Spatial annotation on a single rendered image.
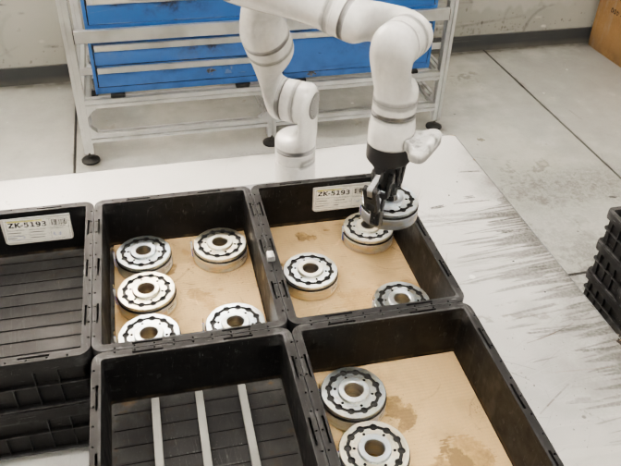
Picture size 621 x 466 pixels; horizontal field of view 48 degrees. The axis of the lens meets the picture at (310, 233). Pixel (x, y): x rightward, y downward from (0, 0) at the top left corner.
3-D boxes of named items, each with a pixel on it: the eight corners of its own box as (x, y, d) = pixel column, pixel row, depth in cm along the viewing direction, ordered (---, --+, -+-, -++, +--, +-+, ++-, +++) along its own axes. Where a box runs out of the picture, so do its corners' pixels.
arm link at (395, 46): (398, 132, 106) (422, 109, 112) (410, 35, 97) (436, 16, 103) (358, 119, 109) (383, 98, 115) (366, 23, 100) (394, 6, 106)
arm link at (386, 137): (421, 166, 109) (427, 131, 105) (357, 146, 113) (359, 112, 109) (443, 141, 115) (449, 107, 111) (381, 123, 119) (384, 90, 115)
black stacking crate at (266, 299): (104, 249, 142) (95, 203, 135) (249, 233, 148) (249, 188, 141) (103, 404, 112) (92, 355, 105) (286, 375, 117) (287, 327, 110)
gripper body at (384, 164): (381, 120, 119) (375, 167, 124) (358, 141, 113) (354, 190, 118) (421, 132, 116) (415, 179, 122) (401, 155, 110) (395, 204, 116)
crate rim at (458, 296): (249, 194, 142) (249, 185, 141) (391, 180, 148) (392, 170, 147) (289, 336, 111) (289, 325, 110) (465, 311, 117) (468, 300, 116)
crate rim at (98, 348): (96, 210, 136) (94, 200, 135) (249, 194, 142) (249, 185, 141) (93, 364, 106) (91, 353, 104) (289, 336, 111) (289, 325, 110)
